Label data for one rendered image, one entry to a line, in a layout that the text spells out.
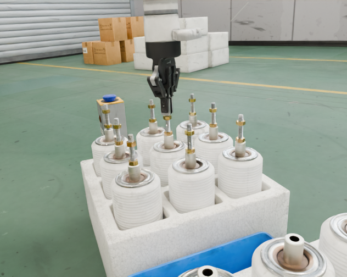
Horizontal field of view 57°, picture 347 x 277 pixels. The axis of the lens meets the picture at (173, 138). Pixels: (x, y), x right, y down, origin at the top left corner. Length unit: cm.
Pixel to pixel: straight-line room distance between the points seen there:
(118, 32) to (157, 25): 395
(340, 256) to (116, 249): 35
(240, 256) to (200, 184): 17
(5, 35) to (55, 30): 87
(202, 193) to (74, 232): 44
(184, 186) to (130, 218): 12
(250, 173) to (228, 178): 5
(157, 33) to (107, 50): 383
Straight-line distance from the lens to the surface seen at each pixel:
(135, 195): 58
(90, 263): 84
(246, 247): 69
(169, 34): 67
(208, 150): 76
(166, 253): 64
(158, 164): 73
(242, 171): 67
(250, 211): 68
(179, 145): 75
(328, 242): 49
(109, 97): 97
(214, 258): 66
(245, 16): 637
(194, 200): 64
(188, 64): 340
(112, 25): 456
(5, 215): 113
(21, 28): 609
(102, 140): 84
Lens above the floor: 53
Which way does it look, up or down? 20 degrees down
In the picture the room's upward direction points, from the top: 3 degrees counter-clockwise
